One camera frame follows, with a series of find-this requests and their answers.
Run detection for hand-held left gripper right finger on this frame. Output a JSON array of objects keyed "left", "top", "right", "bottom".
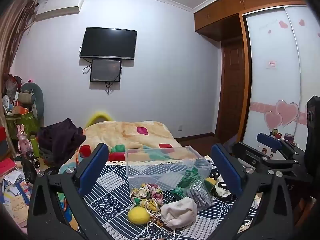
[{"left": 200, "top": 143, "right": 298, "bottom": 240}]

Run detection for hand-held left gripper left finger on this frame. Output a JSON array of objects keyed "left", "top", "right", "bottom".
[{"left": 27, "top": 143, "right": 118, "bottom": 240}]

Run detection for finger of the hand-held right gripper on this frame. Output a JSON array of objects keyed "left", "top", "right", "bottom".
[
  {"left": 257, "top": 132, "right": 304, "bottom": 160},
  {"left": 232, "top": 142, "right": 304, "bottom": 178}
]

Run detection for black and white pouch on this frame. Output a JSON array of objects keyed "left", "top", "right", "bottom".
[{"left": 214, "top": 175, "right": 237, "bottom": 202}]

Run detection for yellow green sponge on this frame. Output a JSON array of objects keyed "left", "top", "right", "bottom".
[{"left": 204, "top": 177, "right": 217, "bottom": 193}]

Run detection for navy patterned bed cover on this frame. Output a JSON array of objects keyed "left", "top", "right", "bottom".
[{"left": 82, "top": 159, "right": 260, "bottom": 240}]

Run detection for grey speckled gloves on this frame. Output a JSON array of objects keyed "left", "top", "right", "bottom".
[{"left": 186, "top": 179, "right": 215, "bottom": 210}]

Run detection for cream patterned blanket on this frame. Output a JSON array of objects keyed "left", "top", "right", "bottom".
[{"left": 57, "top": 121, "right": 198, "bottom": 230}]

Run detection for dark clothing pile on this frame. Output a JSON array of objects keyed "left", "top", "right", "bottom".
[{"left": 37, "top": 118, "right": 87, "bottom": 165}]

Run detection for yellow plush item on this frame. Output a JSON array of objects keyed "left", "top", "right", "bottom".
[{"left": 85, "top": 110, "right": 113, "bottom": 128}]

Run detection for white sliding wardrobe doors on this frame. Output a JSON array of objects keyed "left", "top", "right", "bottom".
[{"left": 244, "top": 4, "right": 320, "bottom": 150}]

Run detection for floral fabric pouch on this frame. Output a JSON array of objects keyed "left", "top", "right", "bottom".
[{"left": 130, "top": 183, "right": 164, "bottom": 209}]

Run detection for black cylinder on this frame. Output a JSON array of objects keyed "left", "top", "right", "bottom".
[{"left": 25, "top": 150, "right": 42, "bottom": 168}]

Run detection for clear plastic box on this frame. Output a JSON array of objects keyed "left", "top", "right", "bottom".
[{"left": 124, "top": 145, "right": 213, "bottom": 192}]

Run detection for green bottle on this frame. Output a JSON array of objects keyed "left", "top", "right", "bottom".
[{"left": 30, "top": 135, "right": 40, "bottom": 158}]

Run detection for yellow lemon toy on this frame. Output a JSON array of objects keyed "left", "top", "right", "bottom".
[{"left": 128, "top": 206, "right": 150, "bottom": 225}]

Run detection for brown wooden door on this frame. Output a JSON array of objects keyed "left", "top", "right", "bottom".
[{"left": 215, "top": 40, "right": 247, "bottom": 138}]

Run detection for pink rabbit figure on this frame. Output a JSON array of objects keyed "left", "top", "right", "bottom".
[{"left": 16, "top": 124, "right": 32, "bottom": 153}]

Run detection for green storage bag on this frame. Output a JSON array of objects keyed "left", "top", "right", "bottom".
[{"left": 5, "top": 111, "right": 40, "bottom": 140}]

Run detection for pile of papers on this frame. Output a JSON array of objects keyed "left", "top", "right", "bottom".
[{"left": 0, "top": 165, "right": 34, "bottom": 227}]

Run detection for red book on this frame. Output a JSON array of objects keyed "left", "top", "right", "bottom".
[{"left": 0, "top": 159, "right": 17, "bottom": 178}]

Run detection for grey plush toy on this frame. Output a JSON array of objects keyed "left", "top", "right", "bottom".
[{"left": 19, "top": 82, "right": 45, "bottom": 120}]

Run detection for wooden overhead cabinet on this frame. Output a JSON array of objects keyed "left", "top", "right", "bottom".
[{"left": 194, "top": 0, "right": 320, "bottom": 42}]

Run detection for brown curtain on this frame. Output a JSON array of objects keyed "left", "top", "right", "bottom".
[{"left": 0, "top": 0, "right": 39, "bottom": 85}]

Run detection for white air conditioner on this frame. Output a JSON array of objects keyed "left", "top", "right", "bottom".
[{"left": 35, "top": 0, "right": 84, "bottom": 22}]

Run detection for white drawstring pouch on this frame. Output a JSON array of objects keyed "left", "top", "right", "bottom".
[{"left": 160, "top": 197, "right": 198, "bottom": 229}]

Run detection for white string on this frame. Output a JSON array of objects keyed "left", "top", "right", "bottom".
[{"left": 144, "top": 200, "right": 175, "bottom": 240}]

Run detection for small black wall monitor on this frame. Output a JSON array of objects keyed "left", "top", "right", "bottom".
[{"left": 90, "top": 59, "right": 122, "bottom": 83}]

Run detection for black television cable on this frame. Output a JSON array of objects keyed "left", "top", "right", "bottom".
[{"left": 79, "top": 44, "right": 92, "bottom": 75}]

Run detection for wall-mounted black television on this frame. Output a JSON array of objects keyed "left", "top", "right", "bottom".
[{"left": 79, "top": 27, "right": 137, "bottom": 60}]

